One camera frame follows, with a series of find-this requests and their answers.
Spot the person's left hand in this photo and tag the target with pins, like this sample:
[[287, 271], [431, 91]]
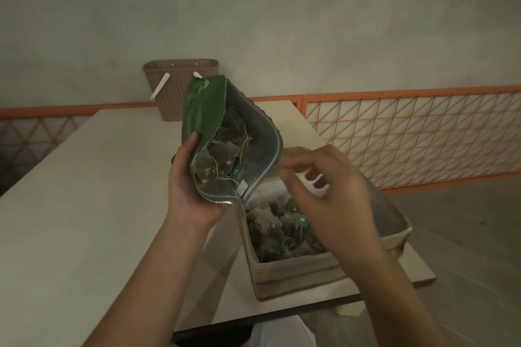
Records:
[[191, 204]]

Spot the person's right hand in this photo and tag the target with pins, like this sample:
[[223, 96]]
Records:
[[338, 208]]

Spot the beige paper box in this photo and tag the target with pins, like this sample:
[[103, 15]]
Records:
[[293, 277]]

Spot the green foil pouch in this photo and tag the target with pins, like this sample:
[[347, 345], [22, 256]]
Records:
[[205, 111]]

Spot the person's left forearm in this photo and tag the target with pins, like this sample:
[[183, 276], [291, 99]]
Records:
[[154, 290]]

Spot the orange mesh fence panel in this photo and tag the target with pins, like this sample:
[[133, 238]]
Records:
[[32, 135], [427, 135]]

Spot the brown plastic basket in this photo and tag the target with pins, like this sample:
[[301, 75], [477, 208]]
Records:
[[171, 90]]

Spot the black table base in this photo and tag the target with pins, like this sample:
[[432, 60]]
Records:
[[215, 336]]

